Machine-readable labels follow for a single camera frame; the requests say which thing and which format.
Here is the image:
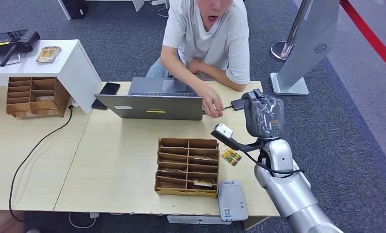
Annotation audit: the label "person's left hand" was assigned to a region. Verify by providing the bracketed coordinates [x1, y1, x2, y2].
[187, 59, 206, 75]

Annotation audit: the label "person's right hand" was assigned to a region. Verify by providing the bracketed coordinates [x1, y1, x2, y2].
[201, 86, 225, 118]

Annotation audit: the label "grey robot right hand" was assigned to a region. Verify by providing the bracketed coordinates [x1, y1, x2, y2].
[241, 88, 285, 139]

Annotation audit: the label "autumn forest print ID card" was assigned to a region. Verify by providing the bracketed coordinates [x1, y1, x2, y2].
[219, 146, 243, 167]

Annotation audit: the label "white card reader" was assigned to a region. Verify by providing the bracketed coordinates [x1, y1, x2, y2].
[217, 180, 249, 222]

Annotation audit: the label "person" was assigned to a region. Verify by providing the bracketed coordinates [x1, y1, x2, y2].
[146, 0, 251, 118]

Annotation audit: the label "flat cardboard slotted card tray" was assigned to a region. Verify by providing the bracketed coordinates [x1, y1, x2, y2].
[154, 138, 220, 198]

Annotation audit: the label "grey laptop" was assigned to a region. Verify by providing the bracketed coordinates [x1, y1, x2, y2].
[94, 77, 203, 121]

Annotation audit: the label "white desk legs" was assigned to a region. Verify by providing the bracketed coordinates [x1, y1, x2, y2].
[57, 0, 145, 21]

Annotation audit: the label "grey kiosk stand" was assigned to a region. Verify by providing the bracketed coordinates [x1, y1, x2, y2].
[269, 0, 341, 96]

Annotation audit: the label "black smartphone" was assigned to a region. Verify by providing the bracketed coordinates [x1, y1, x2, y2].
[91, 82, 121, 110]

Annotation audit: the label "white shelf unit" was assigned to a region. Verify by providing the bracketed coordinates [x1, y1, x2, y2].
[0, 39, 102, 115]

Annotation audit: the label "black box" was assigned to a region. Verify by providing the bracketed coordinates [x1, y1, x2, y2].
[62, 0, 89, 20]

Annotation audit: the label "cardboard compartment organizer box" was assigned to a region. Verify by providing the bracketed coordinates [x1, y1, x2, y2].
[6, 76, 70, 118]

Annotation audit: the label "stack of printed cards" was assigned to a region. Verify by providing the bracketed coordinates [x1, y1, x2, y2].
[35, 45, 63, 64]

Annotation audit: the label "black desktop device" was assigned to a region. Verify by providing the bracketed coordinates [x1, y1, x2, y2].
[0, 29, 41, 68]

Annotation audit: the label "reddish brown object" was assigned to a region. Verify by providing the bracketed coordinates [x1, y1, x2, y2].
[0, 210, 28, 233]

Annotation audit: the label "black USB hub with cable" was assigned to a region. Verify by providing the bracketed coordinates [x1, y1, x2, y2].
[223, 98, 247, 112]

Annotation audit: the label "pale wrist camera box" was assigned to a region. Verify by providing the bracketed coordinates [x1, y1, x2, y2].
[212, 123, 235, 139]

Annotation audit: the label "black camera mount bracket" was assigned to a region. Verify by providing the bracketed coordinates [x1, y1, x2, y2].
[211, 130, 266, 152]

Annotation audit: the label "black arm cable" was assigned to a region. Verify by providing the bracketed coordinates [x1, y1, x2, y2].
[241, 149, 306, 178]

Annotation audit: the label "chrome stanchion post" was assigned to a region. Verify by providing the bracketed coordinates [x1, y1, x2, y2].
[269, 0, 311, 62]

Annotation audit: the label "black power cable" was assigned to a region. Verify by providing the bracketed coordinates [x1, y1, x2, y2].
[8, 104, 74, 222]

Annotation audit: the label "white adapter with cable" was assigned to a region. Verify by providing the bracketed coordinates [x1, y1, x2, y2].
[68, 211, 100, 230]

